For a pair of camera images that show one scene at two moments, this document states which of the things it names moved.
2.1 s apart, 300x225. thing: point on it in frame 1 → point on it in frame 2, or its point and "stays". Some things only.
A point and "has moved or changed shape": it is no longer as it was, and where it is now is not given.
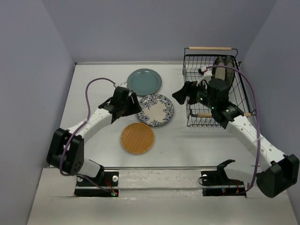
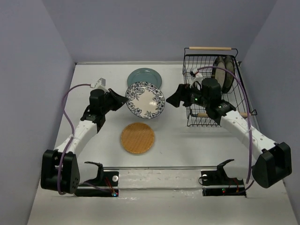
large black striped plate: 229,73 stays
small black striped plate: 219,72 stays
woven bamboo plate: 137,138 stays
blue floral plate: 157,109 has moved or changed shape
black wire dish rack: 221,80 stays
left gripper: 135,108 → 119,100
